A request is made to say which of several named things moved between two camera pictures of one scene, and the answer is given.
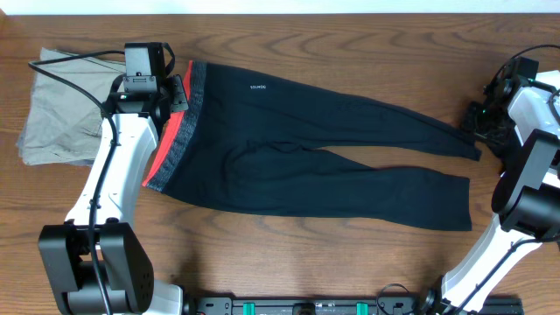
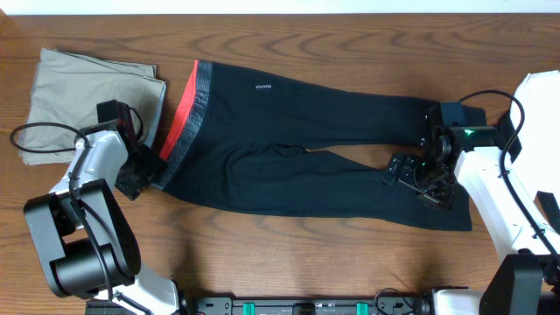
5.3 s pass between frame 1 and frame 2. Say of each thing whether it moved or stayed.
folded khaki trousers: stayed
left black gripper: moved
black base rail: stayed
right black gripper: moved
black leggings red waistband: moved
